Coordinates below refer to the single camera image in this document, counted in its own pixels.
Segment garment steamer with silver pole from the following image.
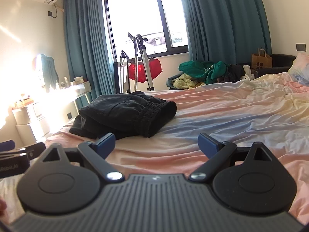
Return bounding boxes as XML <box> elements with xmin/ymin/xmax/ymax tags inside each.
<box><xmin>127</xmin><ymin>32</ymin><xmax>155</xmax><ymax>92</ymax></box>

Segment dark clothes pile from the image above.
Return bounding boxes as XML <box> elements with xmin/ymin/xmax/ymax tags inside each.
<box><xmin>217</xmin><ymin>64</ymin><xmax>247</xmax><ymax>84</ymax></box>

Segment brown paper bag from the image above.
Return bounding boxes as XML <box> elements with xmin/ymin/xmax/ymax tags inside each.
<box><xmin>251</xmin><ymin>48</ymin><xmax>273</xmax><ymax>71</ymax></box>

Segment pastel pillow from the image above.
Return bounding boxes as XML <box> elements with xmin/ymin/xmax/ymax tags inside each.
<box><xmin>287</xmin><ymin>53</ymin><xmax>309</xmax><ymax>85</ymax></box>

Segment teal curtain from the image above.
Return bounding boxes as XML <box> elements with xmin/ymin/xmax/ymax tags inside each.
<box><xmin>63</xmin><ymin>0</ymin><xmax>116</xmax><ymax>109</ymax></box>
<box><xmin>176</xmin><ymin>0</ymin><xmax>272</xmax><ymax>64</ymax></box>

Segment black framed window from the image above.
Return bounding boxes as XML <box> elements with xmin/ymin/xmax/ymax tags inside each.
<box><xmin>103</xmin><ymin>0</ymin><xmax>190</xmax><ymax>60</ymax></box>

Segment black sofa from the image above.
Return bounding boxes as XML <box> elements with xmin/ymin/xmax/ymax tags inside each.
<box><xmin>238</xmin><ymin>54</ymin><xmax>297</xmax><ymax>78</ymax></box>

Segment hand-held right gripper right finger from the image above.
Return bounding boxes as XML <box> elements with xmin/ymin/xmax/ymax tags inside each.
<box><xmin>189</xmin><ymin>133</ymin><xmax>276</xmax><ymax>182</ymax></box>

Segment pastel bed sheet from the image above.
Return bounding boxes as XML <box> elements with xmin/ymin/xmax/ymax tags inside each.
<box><xmin>0</xmin><ymin>72</ymin><xmax>309</xmax><ymax>223</ymax></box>

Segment red garment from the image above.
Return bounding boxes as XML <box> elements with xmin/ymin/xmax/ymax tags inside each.
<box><xmin>128</xmin><ymin>58</ymin><xmax>163</xmax><ymax>83</ymax></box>

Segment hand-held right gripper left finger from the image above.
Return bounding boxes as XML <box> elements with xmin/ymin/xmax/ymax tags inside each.
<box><xmin>36</xmin><ymin>133</ymin><xmax>125</xmax><ymax>183</ymax></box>

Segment white drawer unit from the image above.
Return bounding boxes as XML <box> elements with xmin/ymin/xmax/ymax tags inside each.
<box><xmin>12</xmin><ymin>101</ymin><xmax>51</xmax><ymax>142</ymax></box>

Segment green garment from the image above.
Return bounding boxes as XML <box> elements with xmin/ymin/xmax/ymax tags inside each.
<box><xmin>179</xmin><ymin>60</ymin><xmax>228</xmax><ymax>85</ymax></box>

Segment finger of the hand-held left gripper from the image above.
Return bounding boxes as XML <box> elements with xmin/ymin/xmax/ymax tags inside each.
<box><xmin>0</xmin><ymin>142</ymin><xmax>46</xmax><ymax>161</ymax></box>

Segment dark grey denim pants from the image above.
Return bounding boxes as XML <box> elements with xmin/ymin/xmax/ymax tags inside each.
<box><xmin>70</xmin><ymin>116</ymin><xmax>103</xmax><ymax>140</ymax></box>

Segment teal towel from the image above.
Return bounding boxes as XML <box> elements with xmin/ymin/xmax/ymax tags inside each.
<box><xmin>40</xmin><ymin>54</ymin><xmax>59</xmax><ymax>90</ymax></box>

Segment black elastic-waist shorts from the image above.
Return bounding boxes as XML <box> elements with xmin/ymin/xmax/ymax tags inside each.
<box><xmin>78</xmin><ymin>91</ymin><xmax>177</xmax><ymax>138</ymax></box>

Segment white plastic bag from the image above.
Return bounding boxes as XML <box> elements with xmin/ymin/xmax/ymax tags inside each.
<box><xmin>243</xmin><ymin>65</ymin><xmax>259</xmax><ymax>80</ymax></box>

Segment black framed rack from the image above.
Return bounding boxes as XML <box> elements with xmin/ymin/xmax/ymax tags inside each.
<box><xmin>113</xmin><ymin>50</ymin><xmax>132</xmax><ymax>95</ymax></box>

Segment yellow knitted blanket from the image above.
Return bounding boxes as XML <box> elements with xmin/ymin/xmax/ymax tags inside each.
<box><xmin>172</xmin><ymin>73</ymin><xmax>205</xmax><ymax>90</ymax></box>

